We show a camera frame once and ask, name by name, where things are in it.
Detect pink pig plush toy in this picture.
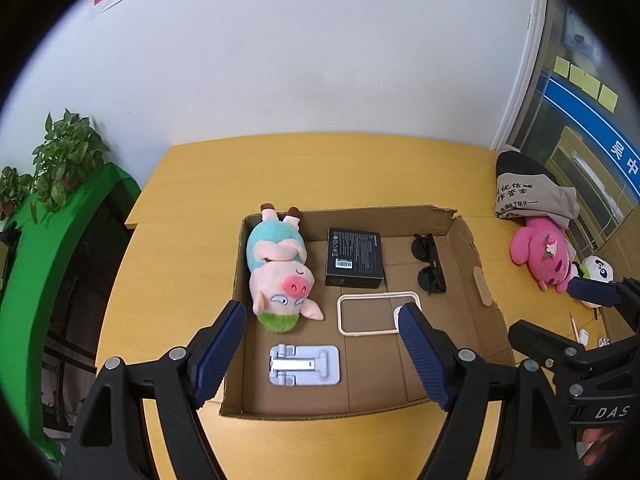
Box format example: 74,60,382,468
245,203,324,334

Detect black product box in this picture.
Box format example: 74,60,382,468
324,228,385,289

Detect beige printed cloth bag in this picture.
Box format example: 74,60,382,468
495,148,580,230

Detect pink strawberry plush toy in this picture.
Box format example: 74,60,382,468
509,217,578,294

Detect yellow sticky notes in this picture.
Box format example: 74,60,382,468
553,56,618,113

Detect white panda plush toy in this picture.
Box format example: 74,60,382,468
567,255,614,309

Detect brown cardboard box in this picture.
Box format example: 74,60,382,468
220,205,514,420

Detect black sunglasses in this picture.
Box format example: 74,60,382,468
411,234,447,294

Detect grey folding phone stand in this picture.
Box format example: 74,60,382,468
268,344,341,387

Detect hand holding other gripper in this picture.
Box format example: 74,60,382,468
582,427,620,467

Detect clear phone case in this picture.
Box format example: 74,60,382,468
336,292,422,337

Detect green cabinet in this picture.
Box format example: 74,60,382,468
0,162,140,462

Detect green potted plant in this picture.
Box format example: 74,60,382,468
1,110,111,223

